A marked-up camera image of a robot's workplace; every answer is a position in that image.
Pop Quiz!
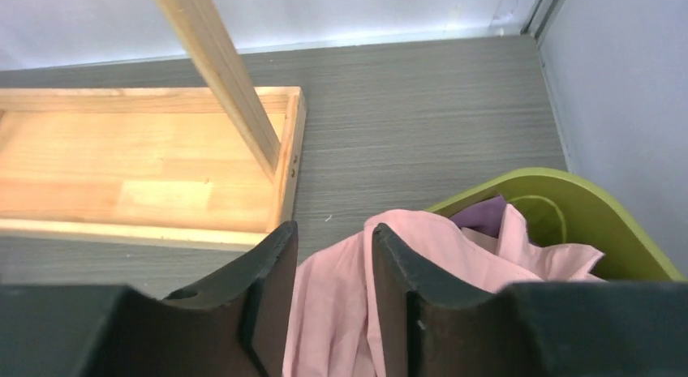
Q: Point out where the pink dress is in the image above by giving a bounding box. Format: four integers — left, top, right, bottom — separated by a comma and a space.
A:
282, 203, 603, 376

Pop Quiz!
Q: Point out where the green plastic basket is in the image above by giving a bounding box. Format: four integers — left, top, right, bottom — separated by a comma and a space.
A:
428, 167, 686, 281

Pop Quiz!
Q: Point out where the wooden clothes rack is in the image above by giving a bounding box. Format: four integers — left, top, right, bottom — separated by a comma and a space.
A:
1, 0, 307, 251

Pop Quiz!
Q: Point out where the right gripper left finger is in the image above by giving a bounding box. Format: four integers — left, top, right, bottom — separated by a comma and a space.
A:
1, 221, 298, 376

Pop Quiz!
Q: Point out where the purple skirt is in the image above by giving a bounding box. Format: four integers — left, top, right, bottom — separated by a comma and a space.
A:
450, 195, 507, 238

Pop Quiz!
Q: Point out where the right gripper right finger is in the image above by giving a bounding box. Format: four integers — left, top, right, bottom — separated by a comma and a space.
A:
372, 224, 687, 376

